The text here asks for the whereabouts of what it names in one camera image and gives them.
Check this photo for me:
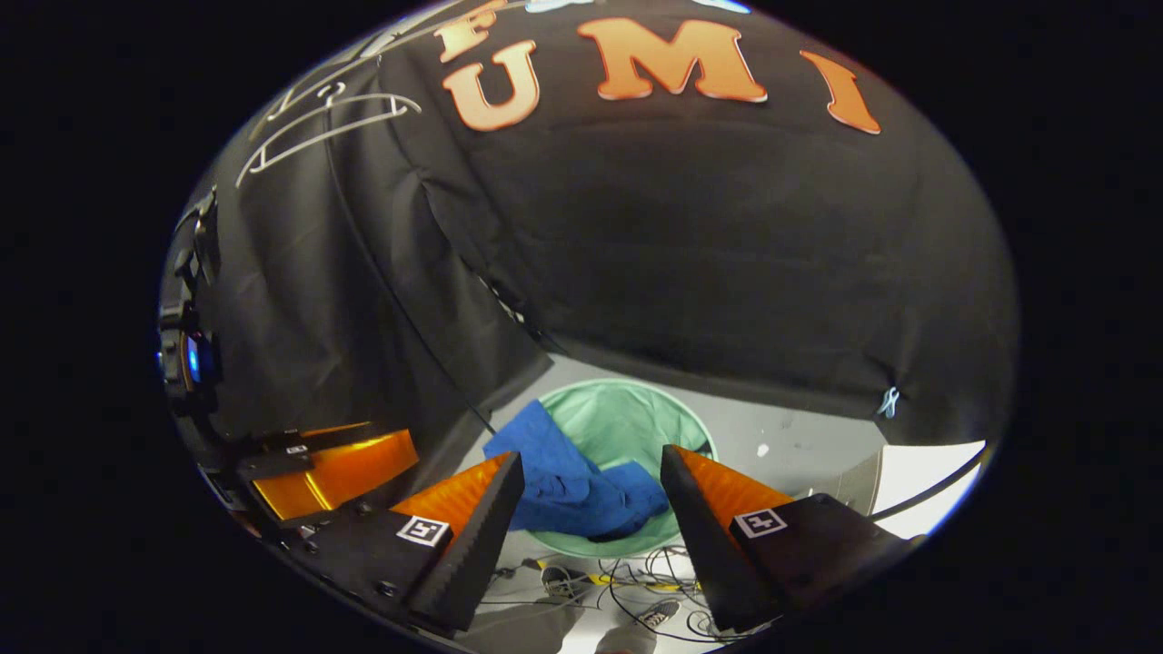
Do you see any green laundry hamper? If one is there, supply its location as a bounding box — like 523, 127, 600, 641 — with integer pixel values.
522, 379, 719, 557

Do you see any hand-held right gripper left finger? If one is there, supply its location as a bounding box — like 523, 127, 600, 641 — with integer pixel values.
302, 451, 526, 637

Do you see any tangle of black floor cables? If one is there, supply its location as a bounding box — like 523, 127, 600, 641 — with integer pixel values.
495, 543, 728, 644

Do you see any yellow black floor tape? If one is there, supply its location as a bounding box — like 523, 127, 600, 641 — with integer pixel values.
536, 559, 705, 591

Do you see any white plastic hanger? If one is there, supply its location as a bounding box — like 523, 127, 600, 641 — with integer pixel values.
250, 36, 392, 137
234, 84, 423, 189

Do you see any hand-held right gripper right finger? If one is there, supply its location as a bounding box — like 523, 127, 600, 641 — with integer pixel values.
660, 444, 914, 634

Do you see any person's grey trouser leg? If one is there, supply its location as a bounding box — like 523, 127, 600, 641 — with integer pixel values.
454, 595, 587, 654
595, 625, 657, 654

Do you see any blue corduroy jacket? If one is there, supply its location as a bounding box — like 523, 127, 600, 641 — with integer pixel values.
482, 400, 673, 541

